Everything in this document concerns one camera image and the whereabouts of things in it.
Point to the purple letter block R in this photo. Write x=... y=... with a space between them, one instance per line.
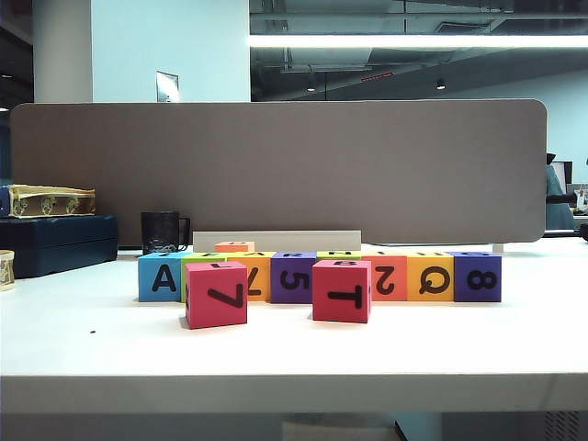
x=291 y=280

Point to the yellow letter block A E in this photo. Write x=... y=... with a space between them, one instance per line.
x=258 y=280

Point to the green letter block E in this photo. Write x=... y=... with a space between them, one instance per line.
x=193 y=258

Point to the blue foam letter block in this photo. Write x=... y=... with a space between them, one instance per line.
x=158 y=278

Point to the green letter block N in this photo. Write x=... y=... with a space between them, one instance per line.
x=337 y=255

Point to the orange letter block D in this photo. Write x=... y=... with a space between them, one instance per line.
x=234 y=246

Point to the red letter block B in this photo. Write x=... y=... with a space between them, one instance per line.
x=340 y=294

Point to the red letter block L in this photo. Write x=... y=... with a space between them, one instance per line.
x=216 y=296

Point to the coral letter block I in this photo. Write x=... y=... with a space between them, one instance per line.
x=389 y=280

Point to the yellow letter block N Q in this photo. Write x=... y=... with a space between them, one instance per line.
x=431 y=280

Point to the purple letter block G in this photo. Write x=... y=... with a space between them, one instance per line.
x=478 y=280

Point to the brown desk divider panel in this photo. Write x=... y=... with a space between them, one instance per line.
x=321 y=170

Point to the black mug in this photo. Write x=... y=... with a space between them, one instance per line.
x=158 y=229

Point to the red LED ceiling sign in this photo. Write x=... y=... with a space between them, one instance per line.
x=376 y=76

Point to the white divider foot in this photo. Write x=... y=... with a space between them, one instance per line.
x=498 y=248

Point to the ceiling light strip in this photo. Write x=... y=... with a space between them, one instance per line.
x=413 y=40

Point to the dark blue case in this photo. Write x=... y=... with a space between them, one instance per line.
x=59 y=243

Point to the gold decorated box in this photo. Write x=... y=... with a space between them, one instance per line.
x=50 y=200

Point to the black background object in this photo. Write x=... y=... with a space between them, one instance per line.
x=584 y=232

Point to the beige woven container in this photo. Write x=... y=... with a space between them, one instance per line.
x=5 y=271

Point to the grey vented cabinet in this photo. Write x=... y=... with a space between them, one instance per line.
x=505 y=427

